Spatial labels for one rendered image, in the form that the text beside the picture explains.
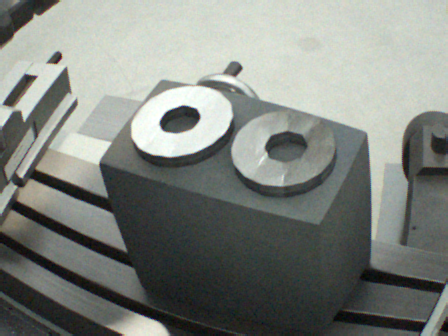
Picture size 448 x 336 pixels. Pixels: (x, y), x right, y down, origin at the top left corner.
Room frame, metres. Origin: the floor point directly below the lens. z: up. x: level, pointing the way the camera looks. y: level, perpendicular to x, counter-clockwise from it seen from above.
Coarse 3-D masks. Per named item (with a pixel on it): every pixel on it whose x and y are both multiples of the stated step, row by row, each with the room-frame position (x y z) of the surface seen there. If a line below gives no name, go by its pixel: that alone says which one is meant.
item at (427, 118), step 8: (424, 112) 1.29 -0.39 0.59; (432, 112) 1.28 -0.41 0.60; (440, 112) 1.28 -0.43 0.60; (416, 120) 1.29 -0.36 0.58; (424, 120) 1.27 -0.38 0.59; (432, 120) 1.26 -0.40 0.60; (440, 120) 1.25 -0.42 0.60; (408, 128) 1.29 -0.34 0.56; (416, 128) 1.27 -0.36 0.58; (408, 136) 1.27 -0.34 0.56; (408, 144) 1.26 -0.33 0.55; (408, 152) 1.26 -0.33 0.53; (408, 160) 1.26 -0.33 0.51; (408, 168) 1.26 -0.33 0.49; (408, 176) 1.26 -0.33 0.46
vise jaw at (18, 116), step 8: (0, 104) 1.02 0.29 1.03; (0, 112) 0.98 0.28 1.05; (8, 112) 0.97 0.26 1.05; (16, 112) 0.98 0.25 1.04; (0, 120) 0.96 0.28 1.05; (8, 120) 0.96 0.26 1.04; (16, 120) 0.97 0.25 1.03; (0, 128) 0.94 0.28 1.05; (8, 128) 0.96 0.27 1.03; (16, 128) 0.97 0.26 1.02; (0, 136) 0.94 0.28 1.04; (8, 136) 0.95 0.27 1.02; (0, 144) 0.94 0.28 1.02; (8, 144) 0.95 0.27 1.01
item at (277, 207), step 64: (128, 128) 0.77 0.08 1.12; (192, 128) 0.75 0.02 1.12; (256, 128) 0.72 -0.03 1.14; (320, 128) 0.71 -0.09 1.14; (128, 192) 0.72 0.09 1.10; (192, 192) 0.68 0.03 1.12; (256, 192) 0.66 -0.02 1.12; (320, 192) 0.65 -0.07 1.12; (192, 256) 0.69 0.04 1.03; (256, 256) 0.65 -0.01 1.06; (320, 256) 0.61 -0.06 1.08; (256, 320) 0.66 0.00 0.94; (320, 320) 0.61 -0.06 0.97
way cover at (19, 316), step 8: (0, 304) 0.79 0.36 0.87; (8, 304) 0.79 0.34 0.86; (0, 312) 0.77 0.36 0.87; (8, 312) 0.77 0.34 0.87; (16, 312) 0.77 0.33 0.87; (0, 320) 0.75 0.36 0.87; (8, 320) 0.75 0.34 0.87; (16, 320) 0.75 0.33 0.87; (24, 320) 0.75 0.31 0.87; (32, 320) 0.75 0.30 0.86; (0, 328) 0.73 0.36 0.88; (8, 328) 0.73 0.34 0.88; (16, 328) 0.73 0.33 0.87; (24, 328) 0.73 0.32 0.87; (32, 328) 0.74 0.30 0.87; (40, 328) 0.74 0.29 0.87; (48, 328) 0.74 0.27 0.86
